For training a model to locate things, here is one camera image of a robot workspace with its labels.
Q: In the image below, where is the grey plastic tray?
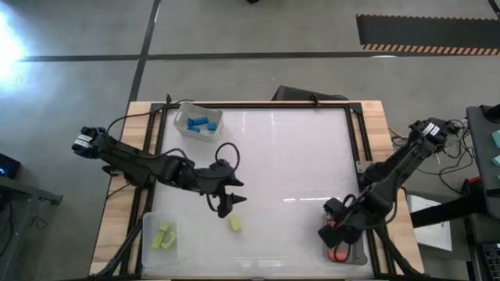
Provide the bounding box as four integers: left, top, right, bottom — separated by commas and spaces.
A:
322, 210, 370, 267

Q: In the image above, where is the grey metal stand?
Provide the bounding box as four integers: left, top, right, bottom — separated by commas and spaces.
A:
0, 175, 63, 281

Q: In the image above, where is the green rectangular foam block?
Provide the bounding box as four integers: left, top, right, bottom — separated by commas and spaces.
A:
228, 213, 243, 233

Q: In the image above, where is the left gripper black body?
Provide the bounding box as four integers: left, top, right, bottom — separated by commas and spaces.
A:
206, 158, 236, 219

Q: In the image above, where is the black bag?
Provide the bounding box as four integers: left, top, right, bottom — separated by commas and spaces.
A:
272, 85, 349, 103

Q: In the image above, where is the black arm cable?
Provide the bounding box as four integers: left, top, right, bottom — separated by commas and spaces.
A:
105, 98, 195, 136

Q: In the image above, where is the black device with blue light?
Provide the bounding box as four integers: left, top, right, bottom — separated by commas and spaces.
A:
0, 152, 22, 180

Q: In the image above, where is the dark grey cart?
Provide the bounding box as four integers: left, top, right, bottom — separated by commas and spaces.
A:
466, 104, 500, 219

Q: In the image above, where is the black metal table frame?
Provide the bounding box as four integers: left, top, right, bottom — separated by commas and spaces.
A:
97, 100, 427, 280

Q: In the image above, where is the long green foam block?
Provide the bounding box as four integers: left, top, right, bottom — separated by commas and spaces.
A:
151, 229, 167, 250

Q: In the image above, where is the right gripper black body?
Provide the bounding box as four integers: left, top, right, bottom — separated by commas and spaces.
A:
334, 202, 366, 245

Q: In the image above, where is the clear plastic bin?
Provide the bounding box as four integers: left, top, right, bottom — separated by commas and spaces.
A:
141, 210, 188, 269

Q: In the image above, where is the black cart bar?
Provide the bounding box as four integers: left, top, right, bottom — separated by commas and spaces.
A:
409, 197, 488, 229

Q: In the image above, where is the white paper sheet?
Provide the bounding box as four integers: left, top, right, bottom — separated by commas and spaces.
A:
405, 194, 453, 252

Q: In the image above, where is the black hazard-striped floor mat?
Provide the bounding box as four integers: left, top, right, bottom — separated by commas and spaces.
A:
355, 14, 500, 56

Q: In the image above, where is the white plastic bin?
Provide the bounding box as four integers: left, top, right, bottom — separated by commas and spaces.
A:
173, 100, 224, 143

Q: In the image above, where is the red clamp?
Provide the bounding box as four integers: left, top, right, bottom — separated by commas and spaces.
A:
462, 176, 481, 196

